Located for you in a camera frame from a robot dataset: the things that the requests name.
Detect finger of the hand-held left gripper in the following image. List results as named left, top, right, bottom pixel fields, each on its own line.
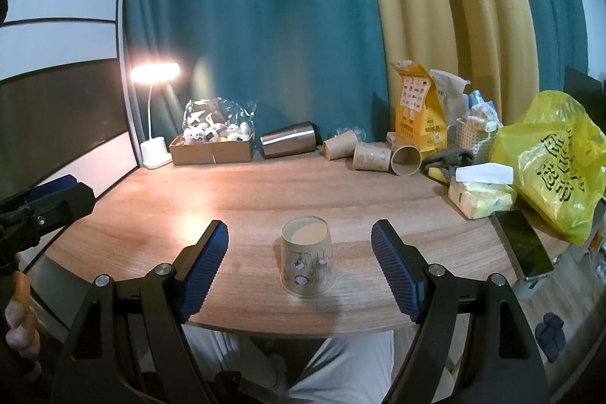
left=28, top=183, right=95, bottom=240
left=26, top=174, right=80, bottom=205

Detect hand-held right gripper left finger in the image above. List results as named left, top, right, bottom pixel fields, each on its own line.
left=56, top=219, right=229, bottom=404

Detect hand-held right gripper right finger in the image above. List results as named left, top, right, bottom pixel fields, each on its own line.
left=370, top=219, right=554, bottom=404

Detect floral paper cup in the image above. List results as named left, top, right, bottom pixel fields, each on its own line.
left=279, top=216, right=338, bottom=301

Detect brown paper cup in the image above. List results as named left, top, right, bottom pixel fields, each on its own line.
left=323, top=129, right=357, bottom=161
left=353, top=141, right=393, bottom=171
left=389, top=143, right=422, bottom=176

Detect person's left hand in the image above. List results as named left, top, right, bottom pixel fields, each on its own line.
left=5, top=270, right=41, bottom=367

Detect white desk lamp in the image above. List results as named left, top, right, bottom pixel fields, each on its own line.
left=130, top=62, right=181, bottom=170

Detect person's white trousers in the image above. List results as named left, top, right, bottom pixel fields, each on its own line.
left=182, top=326, right=396, bottom=404

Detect yellow tissue pack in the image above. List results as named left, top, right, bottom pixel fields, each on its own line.
left=447, top=165, right=518, bottom=220

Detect cardboard box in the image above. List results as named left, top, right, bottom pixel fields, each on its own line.
left=169, top=134, right=255, bottom=165

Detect grey cloth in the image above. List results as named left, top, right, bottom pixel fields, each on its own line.
left=421, top=148, right=474, bottom=170

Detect black smartphone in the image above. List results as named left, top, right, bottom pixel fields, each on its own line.
left=490, top=210, right=554, bottom=282

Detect plastic bag of white toys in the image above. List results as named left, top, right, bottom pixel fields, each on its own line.
left=183, top=98, right=257, bottom=144

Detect white plastic basket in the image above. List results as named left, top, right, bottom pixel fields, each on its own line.
left=455, top=115, right=500, bottom=163

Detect stainless steel tumbler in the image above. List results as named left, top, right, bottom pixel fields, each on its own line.
left=258, top=121, right=323, bottom=159

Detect orange paper bag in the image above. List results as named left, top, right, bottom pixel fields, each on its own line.
left=389, top=61, right=448, bottom=154

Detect dark blue slippers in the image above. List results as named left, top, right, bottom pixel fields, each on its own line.
left=535, top=312, right=566, bottom=362

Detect kraft paper bag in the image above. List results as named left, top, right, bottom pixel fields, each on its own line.
left=428, top=69, right=472, bottom=135

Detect yellow plastic bag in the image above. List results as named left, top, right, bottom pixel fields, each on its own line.
left=490, top=90, right=606, bottom=246

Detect teal curtain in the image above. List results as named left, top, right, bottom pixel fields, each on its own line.
left=124, top=0, right=394, bottom=163
left=492, top=0, right=585, bottom=102

